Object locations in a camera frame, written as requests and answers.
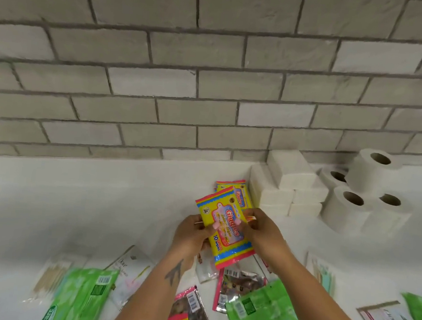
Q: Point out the person's left hand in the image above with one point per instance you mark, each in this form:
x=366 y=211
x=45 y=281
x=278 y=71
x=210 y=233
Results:
x=185 y=237

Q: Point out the person's right hand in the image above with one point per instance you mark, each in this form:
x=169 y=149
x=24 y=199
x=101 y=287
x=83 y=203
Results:
x=265 y=236

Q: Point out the person's right thumb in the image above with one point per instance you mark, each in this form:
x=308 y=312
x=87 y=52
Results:
x=243 y=226

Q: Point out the person's left thumb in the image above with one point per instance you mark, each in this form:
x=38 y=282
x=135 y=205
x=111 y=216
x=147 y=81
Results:
x=206 y=230

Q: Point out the person's right forearm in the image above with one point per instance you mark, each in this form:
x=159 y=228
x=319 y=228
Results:
x=316 y=302

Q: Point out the person's left forearm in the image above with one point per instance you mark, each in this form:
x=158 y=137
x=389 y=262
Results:
x=151 y=291

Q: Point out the white folded napkin stack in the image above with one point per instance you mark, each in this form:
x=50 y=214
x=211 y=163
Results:
x=305 y=209
x=311 y=194
x=274 y=210
x=291 y=169
x=270 y=191

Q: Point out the small clear sachet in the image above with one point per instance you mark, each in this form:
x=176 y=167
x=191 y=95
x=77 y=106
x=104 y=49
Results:
x=206 y=269

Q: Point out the pink-edged brown snack packet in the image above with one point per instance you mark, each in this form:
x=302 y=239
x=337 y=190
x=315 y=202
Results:
x=238 y=284
x=195 y=312

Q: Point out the clear pack of cotton swabs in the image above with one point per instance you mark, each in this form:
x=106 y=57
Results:
x=320 y=272

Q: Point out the white toilet paper roll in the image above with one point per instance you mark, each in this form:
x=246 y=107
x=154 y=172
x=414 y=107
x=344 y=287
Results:
x=344 y=214
x=391 y=217
x=367 y=172
x=332 y=177

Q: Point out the clear bag of toothpicks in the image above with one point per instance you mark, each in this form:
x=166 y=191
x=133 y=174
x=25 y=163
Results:
x=49 y=278

